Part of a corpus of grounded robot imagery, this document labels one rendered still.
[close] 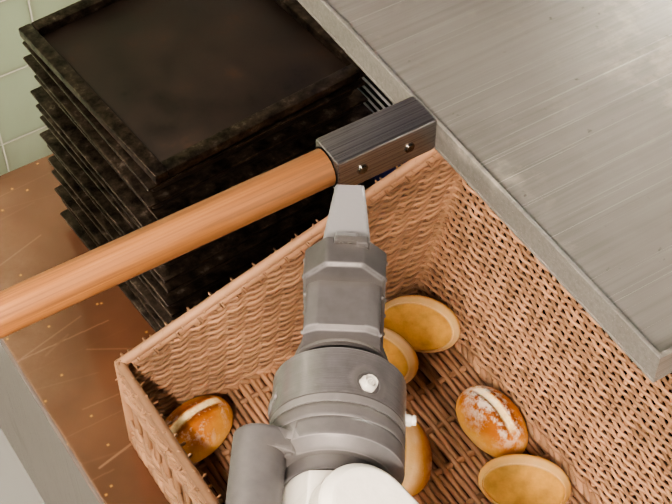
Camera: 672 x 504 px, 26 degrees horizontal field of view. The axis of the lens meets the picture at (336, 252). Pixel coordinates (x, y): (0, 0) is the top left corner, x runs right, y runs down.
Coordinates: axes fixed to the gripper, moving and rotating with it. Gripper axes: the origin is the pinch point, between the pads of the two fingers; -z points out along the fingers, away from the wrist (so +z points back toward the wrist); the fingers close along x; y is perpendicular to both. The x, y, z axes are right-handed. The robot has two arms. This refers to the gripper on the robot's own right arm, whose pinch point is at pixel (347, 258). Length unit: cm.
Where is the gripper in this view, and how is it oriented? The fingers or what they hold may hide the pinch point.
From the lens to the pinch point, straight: 102.9
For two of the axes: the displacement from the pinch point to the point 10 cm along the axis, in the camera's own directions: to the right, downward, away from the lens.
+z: -0.5, 7.6, -6.5
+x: 0.0, 6.5, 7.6
